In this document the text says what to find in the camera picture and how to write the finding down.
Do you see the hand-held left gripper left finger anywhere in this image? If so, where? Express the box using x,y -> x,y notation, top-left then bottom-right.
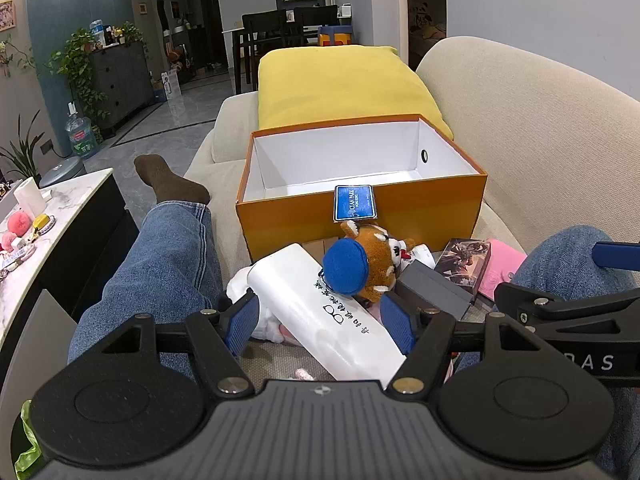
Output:
95,291 -> 262,397

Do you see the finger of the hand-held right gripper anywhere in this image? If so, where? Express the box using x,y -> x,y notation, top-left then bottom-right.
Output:
494,282 -> 640,334
592,241 -> 640,267

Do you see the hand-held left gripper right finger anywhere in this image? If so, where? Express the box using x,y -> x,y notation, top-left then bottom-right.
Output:
381,291 -> 546,396

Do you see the white dog plush striped cup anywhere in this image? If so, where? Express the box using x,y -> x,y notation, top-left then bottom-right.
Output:
225,262 -> 301,346

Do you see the grey box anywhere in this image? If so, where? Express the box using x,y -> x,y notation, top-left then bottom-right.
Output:
395,262 -> 473,322

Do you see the white glasses case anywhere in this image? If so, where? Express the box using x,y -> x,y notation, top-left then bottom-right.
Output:
247,242 -> 408,382

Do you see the pink box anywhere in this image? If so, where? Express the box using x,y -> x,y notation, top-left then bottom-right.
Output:
475,237 -> 528,301

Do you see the orange cardboard box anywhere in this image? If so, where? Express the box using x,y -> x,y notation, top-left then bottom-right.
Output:
236,114 -> 488,263

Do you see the person's right leg in jeans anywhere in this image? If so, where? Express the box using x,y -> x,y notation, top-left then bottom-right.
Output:
455,225 -> 640,476

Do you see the person's leg in jeans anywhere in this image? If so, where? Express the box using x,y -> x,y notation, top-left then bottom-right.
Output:
67,200 -> 226,376
455,225 -> 640,476

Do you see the fox plush with blue hat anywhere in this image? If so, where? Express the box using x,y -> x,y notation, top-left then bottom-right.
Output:
320,220 -> 417,306

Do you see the dark illustrated box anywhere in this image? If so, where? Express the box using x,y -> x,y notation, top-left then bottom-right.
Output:
434,237 -> 493,293

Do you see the person's left leg in jeans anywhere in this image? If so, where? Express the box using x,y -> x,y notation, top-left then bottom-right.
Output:
67,200 -> 226,376

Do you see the blue card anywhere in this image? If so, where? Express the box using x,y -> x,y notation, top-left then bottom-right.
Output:
333,185 -> 378,222

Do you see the beige sofa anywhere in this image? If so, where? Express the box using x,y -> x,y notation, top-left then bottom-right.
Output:
182,35 -> 640,391

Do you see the marble top coffee table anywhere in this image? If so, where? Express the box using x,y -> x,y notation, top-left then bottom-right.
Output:
0,167 -> 141,391

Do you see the grey round trash can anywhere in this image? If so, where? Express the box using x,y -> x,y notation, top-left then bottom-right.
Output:
39,156 -> 83,188

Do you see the yellow pillow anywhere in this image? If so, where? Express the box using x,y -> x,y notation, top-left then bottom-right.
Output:
257,45 -> 455,142

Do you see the pink plush ball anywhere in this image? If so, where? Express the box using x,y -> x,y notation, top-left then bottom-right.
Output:
9,210 -> 35,236

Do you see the green plastic bag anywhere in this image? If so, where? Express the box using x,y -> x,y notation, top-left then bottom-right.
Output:
14,400 -> 46,480

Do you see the white toilet paper roll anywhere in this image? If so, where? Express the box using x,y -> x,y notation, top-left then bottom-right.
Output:
14,177 -> 47,218

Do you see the large water bottle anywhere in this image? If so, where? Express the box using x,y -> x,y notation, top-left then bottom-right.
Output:
65,102 -> 101,158

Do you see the white paper bag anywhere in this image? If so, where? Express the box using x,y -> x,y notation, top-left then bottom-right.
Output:
161,69 -> 182,103

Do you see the dark grey drawer cabinet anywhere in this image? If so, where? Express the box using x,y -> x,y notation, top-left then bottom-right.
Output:
90,42 -> 156,133

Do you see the green leafy floor plant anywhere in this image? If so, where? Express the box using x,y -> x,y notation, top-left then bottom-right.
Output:
0,110 -> 46,181

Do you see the black dining chair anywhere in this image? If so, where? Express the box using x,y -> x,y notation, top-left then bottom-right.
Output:
242,10 -> 282,93
294,5 -> 339,48

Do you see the colourful plastic stool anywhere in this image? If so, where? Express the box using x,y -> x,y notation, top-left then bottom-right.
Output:
318,24 -> 353,47

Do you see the trailing green pothos plant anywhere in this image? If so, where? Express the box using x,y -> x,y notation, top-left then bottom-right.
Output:
47,27 -> 108,121

